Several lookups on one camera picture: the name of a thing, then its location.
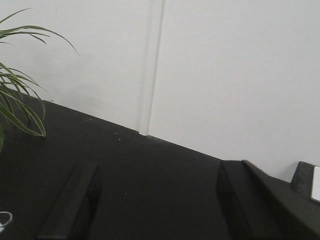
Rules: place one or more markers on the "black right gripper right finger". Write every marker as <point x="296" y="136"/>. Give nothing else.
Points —
<point x="257" y="206"/>

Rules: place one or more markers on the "white wall cable duct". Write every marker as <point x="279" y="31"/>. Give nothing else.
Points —
<point x="150" y="62"/>

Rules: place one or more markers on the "black white power socket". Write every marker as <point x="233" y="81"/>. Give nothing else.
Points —
<point x="302" y="181"/>

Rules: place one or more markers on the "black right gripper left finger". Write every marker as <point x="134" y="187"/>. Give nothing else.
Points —
<point x="74" y="210"/>

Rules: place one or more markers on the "clear glass test tube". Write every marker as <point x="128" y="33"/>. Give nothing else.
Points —
<point x="6" y="218"/>

